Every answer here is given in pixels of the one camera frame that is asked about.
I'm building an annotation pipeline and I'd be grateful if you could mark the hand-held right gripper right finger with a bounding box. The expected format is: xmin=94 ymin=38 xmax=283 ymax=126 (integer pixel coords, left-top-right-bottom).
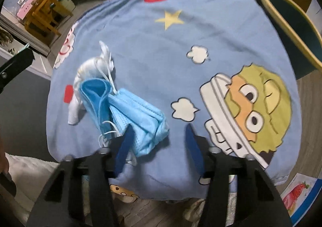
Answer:
xmin=185 ymin=124 xmax=294 ymax=227

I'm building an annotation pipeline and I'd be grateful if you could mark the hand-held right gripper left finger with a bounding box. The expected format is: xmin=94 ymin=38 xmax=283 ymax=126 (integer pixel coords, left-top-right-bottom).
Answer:
xmin=26 ymin=124 xmax=134 ymax=227

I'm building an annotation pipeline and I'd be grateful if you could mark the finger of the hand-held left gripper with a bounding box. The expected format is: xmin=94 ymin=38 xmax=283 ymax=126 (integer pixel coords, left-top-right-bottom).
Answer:
xmin=0 ymin=48 xmax=35 ymax=93

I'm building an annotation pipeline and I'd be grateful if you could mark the light blue face mask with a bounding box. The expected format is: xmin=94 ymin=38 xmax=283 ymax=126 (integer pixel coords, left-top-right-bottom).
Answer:
xmin=101 ymin=88 xmax=169 ymax=158

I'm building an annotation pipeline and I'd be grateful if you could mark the dark blue face mask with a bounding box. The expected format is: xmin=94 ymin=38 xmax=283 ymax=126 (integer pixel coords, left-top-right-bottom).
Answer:
xmin=79 ymin=78 xmax=119 ymax=139

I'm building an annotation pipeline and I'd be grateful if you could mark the white face mask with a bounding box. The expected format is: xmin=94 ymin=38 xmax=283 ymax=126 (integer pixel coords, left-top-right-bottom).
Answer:
xmin=67 ymin=41 xmax=117 ymax=125

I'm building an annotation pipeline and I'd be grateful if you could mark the yellow rimmed teal trash bin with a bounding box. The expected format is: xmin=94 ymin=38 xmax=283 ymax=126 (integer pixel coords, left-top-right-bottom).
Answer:
xmin=260 ymin=0 xmax=322 ymax=81

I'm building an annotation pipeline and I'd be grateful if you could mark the pink box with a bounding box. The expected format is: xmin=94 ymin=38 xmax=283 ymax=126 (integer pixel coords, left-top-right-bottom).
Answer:
xmin=16 ymin=0 xmax=36 ymax=20

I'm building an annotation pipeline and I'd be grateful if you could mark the small wooden table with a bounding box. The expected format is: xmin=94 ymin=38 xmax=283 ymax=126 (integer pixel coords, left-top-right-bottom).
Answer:
xmin=24 ymin=0 xmax=73 ymax=46

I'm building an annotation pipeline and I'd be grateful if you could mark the white container with green lid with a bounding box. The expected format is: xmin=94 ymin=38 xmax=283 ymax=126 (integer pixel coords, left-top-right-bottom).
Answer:
xmin=56 ymin=0 xmax=75 ymax=12

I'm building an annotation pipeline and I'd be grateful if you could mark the blue cartoon printed stool cloth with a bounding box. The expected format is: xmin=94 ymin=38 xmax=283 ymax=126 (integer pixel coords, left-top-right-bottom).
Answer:
xmin=46 ymin=0 xmax=302 ymax=203

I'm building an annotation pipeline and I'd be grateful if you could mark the white fluffy rug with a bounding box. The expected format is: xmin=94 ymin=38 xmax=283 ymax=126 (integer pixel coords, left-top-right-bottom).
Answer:
xmin=5 ymin=153 xmax=61 ymax=227

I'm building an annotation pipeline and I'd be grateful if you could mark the strawberry printed paper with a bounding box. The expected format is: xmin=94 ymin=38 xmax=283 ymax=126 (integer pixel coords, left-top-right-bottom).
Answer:
xmin=280 ymin=173 xmax=322 ymax=226

